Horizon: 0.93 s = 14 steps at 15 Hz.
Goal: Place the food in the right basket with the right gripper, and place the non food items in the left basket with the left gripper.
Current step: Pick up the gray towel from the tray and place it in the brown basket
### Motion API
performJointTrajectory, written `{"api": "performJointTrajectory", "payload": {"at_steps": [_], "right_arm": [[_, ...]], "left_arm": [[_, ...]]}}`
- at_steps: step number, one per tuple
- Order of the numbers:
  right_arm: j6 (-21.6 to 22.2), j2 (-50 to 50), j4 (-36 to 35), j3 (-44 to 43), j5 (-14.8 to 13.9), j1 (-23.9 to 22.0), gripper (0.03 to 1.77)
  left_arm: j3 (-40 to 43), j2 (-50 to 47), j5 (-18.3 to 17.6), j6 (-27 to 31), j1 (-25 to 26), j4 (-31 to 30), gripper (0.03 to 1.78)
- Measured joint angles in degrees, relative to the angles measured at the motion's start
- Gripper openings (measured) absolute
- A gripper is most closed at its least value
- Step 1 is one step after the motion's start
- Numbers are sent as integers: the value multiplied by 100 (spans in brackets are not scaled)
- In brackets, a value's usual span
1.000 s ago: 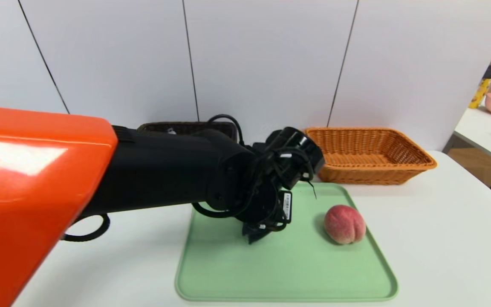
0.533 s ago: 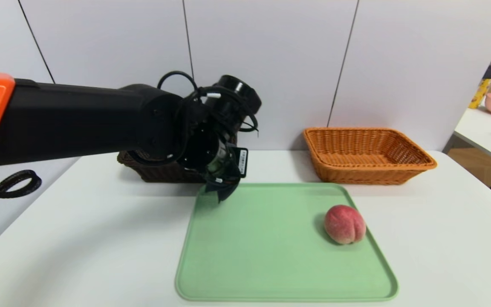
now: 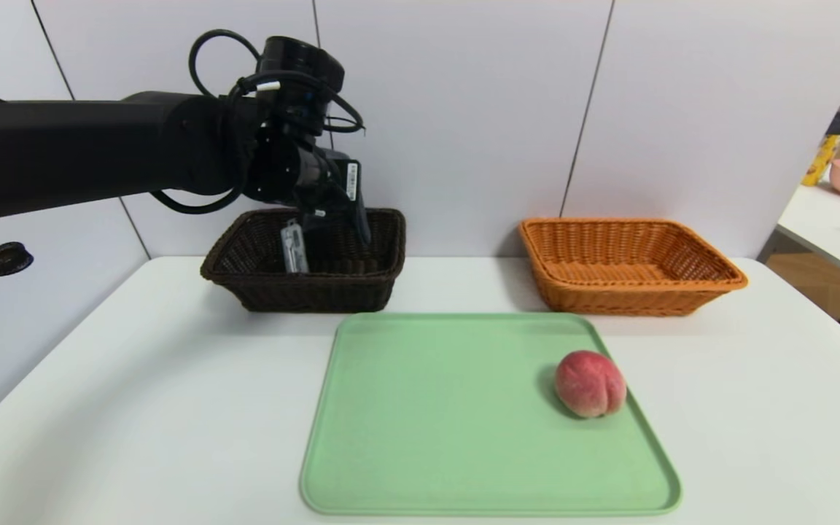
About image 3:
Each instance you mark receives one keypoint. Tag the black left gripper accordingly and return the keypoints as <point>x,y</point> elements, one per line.
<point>348,182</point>

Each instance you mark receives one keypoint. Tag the compass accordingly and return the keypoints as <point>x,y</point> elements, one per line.
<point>294,251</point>

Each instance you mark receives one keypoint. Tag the red peach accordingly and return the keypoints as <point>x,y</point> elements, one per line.
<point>589,383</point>

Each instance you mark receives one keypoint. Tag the orange and black left arm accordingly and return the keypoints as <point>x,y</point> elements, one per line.
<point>63,153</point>

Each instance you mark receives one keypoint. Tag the dark brown wicker basket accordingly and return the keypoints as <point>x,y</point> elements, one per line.
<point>318,292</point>

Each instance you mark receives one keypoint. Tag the orange wicker basket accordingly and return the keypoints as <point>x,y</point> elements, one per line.
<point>609,299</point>

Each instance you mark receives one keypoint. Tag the light green plastic tray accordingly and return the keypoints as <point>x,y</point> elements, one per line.
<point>464,452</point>

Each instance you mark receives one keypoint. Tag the white side table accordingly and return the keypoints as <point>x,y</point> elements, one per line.
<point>821,226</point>

